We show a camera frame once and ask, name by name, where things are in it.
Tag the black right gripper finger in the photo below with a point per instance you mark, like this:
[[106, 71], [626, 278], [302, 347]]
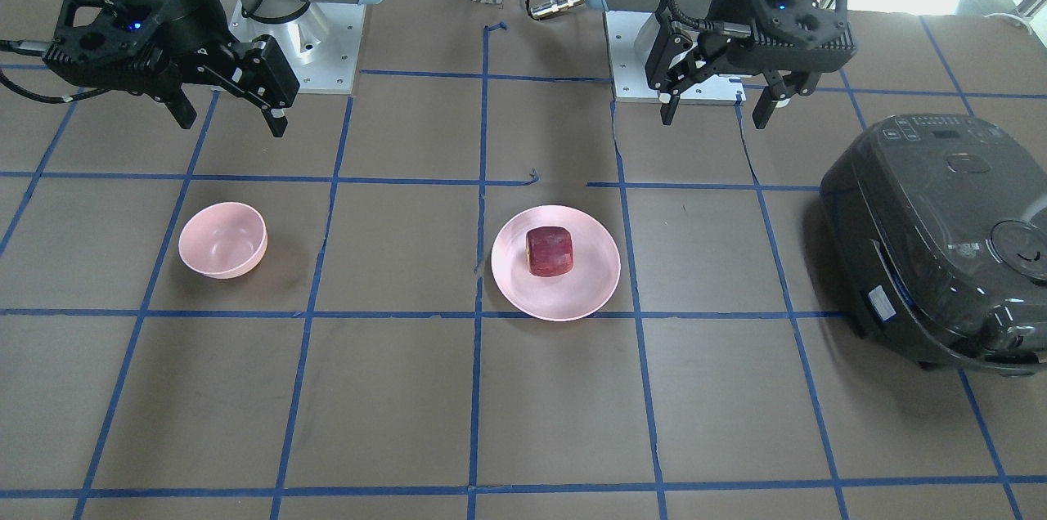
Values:
[[256, 72], [168, 91]]

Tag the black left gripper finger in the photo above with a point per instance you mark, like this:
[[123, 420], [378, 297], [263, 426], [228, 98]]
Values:
[[778, 91], [695, 69]]

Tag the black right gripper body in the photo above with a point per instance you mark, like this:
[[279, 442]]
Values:
[[190, 23]]

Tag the pink bowl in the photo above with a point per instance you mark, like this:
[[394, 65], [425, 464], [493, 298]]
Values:
[[223, 241]]

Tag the red apple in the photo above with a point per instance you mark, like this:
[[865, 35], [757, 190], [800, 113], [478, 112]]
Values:
[[549, 251]]

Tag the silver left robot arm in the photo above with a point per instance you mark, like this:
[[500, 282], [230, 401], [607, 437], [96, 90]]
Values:
[[790, 43]]

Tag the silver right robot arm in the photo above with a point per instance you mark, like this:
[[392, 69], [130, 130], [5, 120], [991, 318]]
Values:
[[155, 47]]

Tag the pink plate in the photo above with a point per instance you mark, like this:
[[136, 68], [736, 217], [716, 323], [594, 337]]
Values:
[[585, 289]]

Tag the silver metal cylinder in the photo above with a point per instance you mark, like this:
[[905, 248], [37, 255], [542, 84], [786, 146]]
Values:
[[545, 10]]

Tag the dark grey rice cooker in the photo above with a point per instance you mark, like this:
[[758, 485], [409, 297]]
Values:
[[939, 221]]

